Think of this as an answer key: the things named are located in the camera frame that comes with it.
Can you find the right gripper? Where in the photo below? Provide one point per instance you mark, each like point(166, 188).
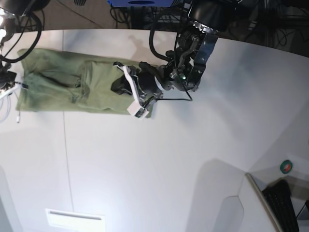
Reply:
point(7, 80)

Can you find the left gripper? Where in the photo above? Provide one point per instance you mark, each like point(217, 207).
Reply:
point(149, 82)

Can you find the green t-shirt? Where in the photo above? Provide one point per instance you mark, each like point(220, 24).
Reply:
point(66, 81)

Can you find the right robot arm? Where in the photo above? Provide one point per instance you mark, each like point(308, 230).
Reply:
point(14, 18)

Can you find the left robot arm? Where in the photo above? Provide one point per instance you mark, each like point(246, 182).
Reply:
point(197, 35)

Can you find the blue box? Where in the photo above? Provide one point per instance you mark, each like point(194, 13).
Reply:
point(140, 3)

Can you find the white slotted plate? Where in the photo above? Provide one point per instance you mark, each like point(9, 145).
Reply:
point(76, 221)

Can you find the green tape roll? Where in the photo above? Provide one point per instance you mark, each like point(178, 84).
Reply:
point(286, 166)

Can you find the black keyboard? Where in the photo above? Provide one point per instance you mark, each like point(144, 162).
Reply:
point(278, 197)

